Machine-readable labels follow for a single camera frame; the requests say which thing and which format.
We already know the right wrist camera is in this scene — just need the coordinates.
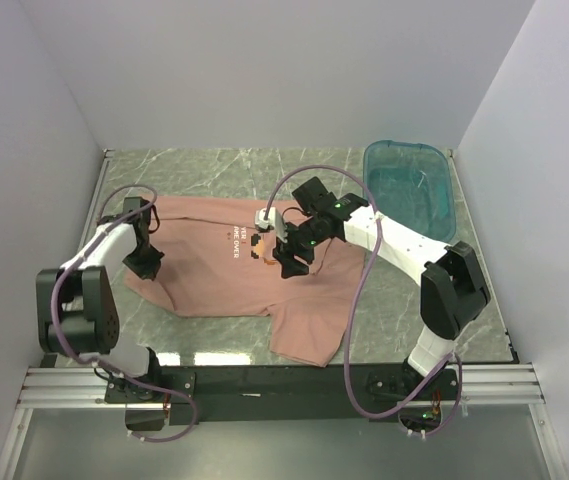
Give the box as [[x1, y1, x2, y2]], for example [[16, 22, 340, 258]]
[[254, 206, 287, 242]]

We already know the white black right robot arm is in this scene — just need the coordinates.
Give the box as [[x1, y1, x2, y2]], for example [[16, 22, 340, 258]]
[[255, 177, 491, 399]]

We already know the teal transparent plastic bin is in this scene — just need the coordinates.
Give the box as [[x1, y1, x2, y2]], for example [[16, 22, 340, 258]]
[[363, 140, 456, 242]]

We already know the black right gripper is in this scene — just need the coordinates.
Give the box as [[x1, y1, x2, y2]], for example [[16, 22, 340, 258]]
[[273, 215, 327, 280]]

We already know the pink t shirt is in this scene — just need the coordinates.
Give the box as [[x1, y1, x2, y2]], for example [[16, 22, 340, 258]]
[[125, 196, 365, 367]]

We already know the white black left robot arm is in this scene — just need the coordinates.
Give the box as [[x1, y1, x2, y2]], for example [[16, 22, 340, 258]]
[[35, 196, 164, 402]]

